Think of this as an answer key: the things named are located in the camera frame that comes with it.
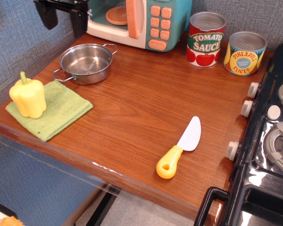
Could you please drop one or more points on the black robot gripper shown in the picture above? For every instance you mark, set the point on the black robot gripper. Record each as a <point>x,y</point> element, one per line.
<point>78,14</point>

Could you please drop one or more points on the small stainless steel pot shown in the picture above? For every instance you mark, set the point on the small stainless steel pot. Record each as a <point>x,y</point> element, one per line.
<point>85,64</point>

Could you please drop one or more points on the orange microwave turntable plate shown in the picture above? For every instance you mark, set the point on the orange microwave turntable plate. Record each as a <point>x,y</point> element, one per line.
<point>117,15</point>

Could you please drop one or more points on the green folded cloth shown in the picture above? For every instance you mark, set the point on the green folded cloth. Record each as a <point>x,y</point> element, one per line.
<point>63,108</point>

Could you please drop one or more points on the toy microwave teal and cream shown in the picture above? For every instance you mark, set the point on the toy microwave teal and cream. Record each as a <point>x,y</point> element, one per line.
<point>151,24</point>

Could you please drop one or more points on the yellow toy bell pepper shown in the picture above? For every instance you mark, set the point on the yellow toy bell pepper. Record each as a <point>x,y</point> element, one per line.
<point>29,96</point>

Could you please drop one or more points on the tomato sauce can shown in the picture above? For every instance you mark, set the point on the tomato sauce can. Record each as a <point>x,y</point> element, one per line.
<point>205,37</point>

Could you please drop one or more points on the pineapple slices can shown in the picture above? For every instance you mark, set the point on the pineapple slices can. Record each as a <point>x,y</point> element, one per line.
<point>244,53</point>

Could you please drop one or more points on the grey stove knob upper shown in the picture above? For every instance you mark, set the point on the grey stove knob upper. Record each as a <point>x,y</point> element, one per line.
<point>253,89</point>

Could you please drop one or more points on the grey stove knob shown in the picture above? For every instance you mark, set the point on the grey stove knob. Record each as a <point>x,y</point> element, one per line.
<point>232,150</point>
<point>246,108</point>
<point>253,89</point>

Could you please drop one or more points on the grey stove knob middle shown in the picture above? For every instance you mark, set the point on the grey stove knob middle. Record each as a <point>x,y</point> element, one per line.
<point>246,108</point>

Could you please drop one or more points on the orange object at corner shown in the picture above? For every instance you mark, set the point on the orange object at corner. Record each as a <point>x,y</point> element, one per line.
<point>11,221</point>

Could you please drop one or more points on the grey stove knob lower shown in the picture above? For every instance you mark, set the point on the grey stove knob lower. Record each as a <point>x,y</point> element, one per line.
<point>232,150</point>

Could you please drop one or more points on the black toy stove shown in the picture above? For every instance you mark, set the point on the black toy stove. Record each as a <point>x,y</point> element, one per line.
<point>255,195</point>

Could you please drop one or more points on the toy knife yellow handle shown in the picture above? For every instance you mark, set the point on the toy knife yellow handle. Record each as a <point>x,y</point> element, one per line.
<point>166,167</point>

